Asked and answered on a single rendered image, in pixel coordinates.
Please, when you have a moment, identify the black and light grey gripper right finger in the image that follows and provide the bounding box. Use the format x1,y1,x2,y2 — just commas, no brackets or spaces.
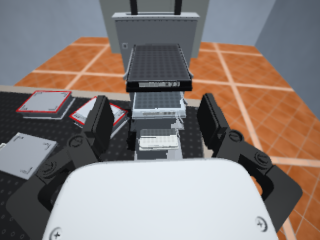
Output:
197,93,303,234

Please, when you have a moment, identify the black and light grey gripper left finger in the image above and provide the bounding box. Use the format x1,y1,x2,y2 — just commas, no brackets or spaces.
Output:
6,95,115,240

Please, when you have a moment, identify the black microplate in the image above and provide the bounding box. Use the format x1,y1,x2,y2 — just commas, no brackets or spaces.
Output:
126,44,193,93

